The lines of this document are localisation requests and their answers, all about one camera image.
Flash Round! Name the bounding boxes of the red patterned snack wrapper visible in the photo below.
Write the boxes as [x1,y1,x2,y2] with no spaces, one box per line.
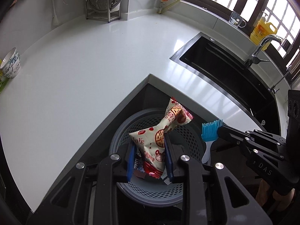
[129,97,193,179]

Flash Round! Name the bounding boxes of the blue silicone basting brush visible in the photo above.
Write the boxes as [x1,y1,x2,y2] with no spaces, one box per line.
[201,119,223,164]

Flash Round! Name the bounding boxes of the grey perforated trash bin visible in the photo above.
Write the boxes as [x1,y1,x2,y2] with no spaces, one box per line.
[109,108,206,207]

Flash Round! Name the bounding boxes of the chrome kitchen faucet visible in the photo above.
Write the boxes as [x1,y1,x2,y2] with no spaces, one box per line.
[244,34,284,69]

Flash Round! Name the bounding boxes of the black kitchen sink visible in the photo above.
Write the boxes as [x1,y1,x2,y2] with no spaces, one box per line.
[170,33,281,135]

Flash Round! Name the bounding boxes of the yellow oil bottle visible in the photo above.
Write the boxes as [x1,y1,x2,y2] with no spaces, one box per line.
[250,13,278,45]

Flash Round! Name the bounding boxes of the glass mug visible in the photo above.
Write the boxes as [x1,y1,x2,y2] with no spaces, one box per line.
[229,11,247,28]

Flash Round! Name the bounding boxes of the yellow green snack packet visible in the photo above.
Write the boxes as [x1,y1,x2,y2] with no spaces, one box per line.
[0,70,10,93]

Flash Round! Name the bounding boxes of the stacked white patterned bowls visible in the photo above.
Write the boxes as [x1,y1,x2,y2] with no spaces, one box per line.
[1,47,21,78]

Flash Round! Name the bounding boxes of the metal dish rack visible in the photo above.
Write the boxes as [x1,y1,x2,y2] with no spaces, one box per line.
[85,0,121,23]

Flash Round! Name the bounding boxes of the white hanging brush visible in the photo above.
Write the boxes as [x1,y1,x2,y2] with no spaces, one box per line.
[51,0,59,26]

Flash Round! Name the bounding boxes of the yellow gas hose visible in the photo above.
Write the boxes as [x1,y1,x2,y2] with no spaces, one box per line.
[157,0,184,15]

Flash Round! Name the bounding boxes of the window frame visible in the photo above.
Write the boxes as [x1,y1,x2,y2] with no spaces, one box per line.
[185,0,299,83]

